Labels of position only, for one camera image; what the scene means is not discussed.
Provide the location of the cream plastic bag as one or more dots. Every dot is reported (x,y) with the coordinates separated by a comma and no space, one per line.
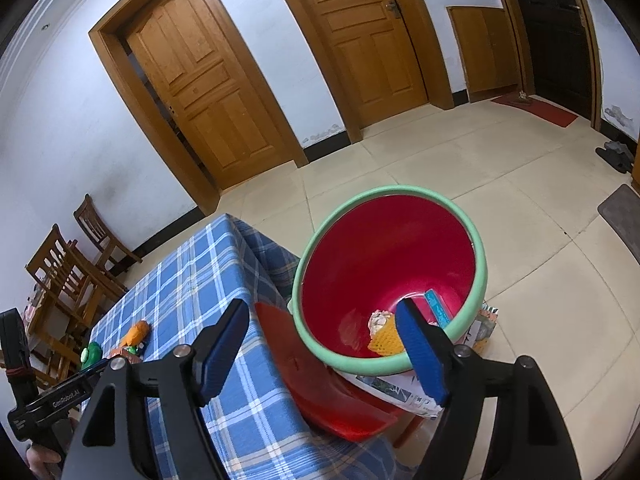
(380,320)

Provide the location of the red basin with green rim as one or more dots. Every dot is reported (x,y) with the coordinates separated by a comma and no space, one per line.
(380,260)

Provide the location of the green round toy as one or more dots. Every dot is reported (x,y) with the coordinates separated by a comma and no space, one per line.
(91,354)

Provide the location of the black door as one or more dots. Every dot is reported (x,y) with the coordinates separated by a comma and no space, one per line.
(550,35)

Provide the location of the grey floor mat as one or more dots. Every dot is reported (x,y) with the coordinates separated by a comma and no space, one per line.
(625,215)

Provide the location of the dark slipper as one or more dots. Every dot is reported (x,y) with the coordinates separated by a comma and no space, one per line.
(622,150)
(612,160)

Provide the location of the blue and white small box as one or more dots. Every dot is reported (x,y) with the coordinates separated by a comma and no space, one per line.
(439,307)

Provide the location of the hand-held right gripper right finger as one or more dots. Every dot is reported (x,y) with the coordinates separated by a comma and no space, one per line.
(422,350)

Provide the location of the orange snack packet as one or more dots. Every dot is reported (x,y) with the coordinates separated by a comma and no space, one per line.
(127,357)

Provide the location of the low wooden wall panel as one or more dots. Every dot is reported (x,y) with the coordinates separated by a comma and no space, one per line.
(487,50)

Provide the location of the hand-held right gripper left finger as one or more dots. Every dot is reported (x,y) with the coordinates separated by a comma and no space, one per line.
(225,345)

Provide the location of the blue plaid tablecloth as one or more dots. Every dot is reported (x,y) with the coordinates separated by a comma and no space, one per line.
(200,280)

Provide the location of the small tan object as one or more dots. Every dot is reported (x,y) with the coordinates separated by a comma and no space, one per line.
(522,95)

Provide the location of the wooden door ajar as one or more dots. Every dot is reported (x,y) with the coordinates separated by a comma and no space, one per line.
(200,90)

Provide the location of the printed cardboard box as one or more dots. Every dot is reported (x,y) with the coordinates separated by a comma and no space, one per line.
(395,390)

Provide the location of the large yellow foam net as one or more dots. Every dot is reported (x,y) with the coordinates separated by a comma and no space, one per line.
(387,340)

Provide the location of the wooden cabinet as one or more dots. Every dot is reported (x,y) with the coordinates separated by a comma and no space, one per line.
(636,160)

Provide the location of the wooden slat-back chair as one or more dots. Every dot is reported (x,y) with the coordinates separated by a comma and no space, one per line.
(65,270)
(102,240)

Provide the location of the person's left hand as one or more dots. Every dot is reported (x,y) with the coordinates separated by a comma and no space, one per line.
(42,460)

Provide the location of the red door mat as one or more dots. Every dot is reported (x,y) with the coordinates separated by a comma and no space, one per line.
(545,110)

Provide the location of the red plastic stool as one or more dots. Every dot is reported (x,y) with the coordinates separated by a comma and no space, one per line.
(320,395)

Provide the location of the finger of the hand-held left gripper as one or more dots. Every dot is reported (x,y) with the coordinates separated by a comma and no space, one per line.
(95,366)

